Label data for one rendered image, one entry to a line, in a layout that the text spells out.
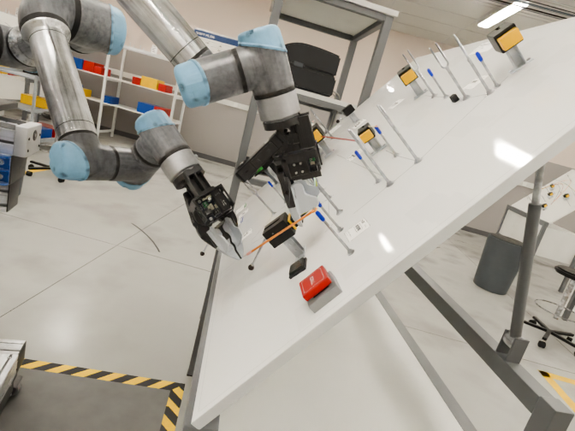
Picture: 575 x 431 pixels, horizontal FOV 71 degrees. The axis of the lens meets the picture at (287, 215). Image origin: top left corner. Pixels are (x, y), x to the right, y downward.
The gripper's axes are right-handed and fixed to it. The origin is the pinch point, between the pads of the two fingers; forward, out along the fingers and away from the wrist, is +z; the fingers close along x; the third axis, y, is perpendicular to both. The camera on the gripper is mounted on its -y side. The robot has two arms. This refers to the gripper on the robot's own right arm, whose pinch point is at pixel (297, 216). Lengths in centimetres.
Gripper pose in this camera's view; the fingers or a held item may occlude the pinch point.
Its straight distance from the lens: 81.6
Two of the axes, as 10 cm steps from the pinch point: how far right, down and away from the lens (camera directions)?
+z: 2.5, 8.9, 3.8
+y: 9.6, -1.9, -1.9
